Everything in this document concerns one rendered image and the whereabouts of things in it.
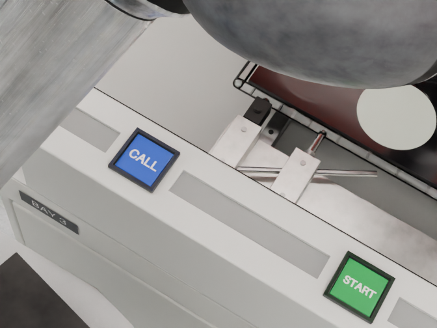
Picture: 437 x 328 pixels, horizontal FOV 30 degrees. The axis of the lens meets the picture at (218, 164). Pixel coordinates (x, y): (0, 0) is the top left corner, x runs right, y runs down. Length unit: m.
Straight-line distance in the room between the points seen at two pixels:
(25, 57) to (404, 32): 0.25
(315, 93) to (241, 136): 0.12
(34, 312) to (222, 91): 0.40
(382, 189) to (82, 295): 0.40
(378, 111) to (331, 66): 0.56
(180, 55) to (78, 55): 0.57
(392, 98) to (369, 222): 0.17
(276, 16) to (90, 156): 0.47
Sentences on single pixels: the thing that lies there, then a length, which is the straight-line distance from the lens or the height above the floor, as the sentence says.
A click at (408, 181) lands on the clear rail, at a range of 0.99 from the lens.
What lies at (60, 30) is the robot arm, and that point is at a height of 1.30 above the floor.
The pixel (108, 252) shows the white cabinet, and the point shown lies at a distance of 1.05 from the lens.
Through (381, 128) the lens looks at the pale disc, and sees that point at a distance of 1.01.
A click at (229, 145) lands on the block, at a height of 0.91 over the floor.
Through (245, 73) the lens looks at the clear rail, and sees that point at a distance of 1.01.
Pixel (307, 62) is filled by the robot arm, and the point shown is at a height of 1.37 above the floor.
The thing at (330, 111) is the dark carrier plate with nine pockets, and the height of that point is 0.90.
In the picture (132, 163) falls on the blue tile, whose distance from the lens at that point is 0.87.
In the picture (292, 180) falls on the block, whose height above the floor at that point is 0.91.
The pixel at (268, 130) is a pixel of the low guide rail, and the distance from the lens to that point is 1.03.
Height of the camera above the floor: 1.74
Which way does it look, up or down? 63 degrees down
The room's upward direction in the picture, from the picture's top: 12 degrees clockwise
